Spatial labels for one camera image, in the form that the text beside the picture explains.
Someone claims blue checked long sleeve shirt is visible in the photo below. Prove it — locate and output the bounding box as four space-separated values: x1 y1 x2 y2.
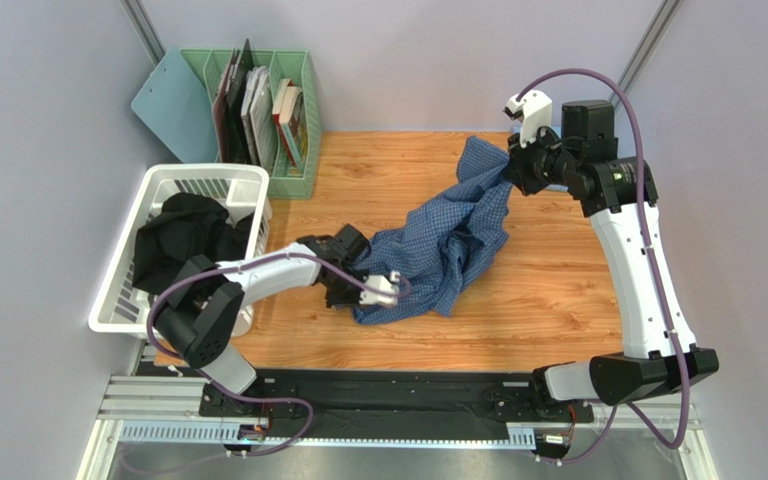
352 136 512 326

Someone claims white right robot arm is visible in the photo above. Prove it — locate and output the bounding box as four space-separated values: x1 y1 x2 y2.
503 91 720 405

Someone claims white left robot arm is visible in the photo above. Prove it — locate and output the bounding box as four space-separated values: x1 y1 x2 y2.
151 225 370 394

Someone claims white plastic laundry basket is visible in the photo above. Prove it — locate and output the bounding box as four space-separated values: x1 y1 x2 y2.
88 163 272 337

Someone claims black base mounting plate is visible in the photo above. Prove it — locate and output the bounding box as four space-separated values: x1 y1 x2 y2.
195 369 594 441

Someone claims dark brown folder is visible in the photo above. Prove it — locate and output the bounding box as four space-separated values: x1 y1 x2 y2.
213 39 254 165

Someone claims white paper folder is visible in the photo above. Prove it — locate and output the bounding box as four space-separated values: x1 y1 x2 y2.
240 66 277 173

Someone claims black shirt in basket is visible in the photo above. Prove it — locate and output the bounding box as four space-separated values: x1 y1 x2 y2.
132 192 253 295

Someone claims green plastic file rack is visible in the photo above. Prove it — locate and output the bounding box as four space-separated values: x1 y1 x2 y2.
179 47 324 201

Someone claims red spine book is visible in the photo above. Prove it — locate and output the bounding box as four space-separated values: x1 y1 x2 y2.
272 78 308 176

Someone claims light blue clipboard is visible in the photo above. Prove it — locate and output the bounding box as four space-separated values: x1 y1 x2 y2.
131 47 218 164

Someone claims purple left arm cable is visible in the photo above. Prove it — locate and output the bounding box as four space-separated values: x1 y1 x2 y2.
146 251 415 461

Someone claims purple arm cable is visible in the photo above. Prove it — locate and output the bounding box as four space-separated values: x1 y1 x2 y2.
146 251 415 461
515 67 693 466

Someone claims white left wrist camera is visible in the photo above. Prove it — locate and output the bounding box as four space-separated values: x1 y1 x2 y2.
360 271 401 307

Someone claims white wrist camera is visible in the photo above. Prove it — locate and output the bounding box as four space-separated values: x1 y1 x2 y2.
360 271 401 307
504 90 553 148

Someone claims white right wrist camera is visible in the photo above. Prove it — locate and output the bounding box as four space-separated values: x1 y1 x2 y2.
504 90 553 148

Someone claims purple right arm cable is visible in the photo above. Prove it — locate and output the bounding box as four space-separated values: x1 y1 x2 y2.
515 67 693 466

